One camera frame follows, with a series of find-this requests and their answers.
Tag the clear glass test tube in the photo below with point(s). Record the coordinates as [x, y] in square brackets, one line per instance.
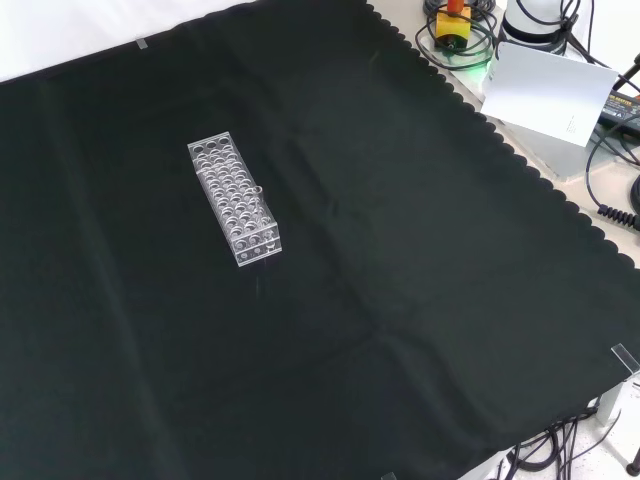
[257, 200]

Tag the clear plastic test tube rack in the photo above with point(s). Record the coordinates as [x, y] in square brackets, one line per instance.
[235, 235]

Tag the black bench cloth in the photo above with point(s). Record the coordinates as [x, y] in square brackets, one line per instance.
[350, 300]

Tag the clear cloth clip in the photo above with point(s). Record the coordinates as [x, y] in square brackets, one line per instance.
[625, 357]
[389, 476]
[143, 44]

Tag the yellow stop button box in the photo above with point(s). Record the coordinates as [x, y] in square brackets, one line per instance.
[452, 30]

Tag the pale white board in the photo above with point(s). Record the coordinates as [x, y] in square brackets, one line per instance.
[545, 95]

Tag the black power adapter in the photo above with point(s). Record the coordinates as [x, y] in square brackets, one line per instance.
[622, 107]

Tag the grey metal base plate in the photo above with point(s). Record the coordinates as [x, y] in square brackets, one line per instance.
[560, 160]

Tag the white frame post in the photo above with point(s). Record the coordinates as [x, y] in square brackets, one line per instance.
[617, 400]

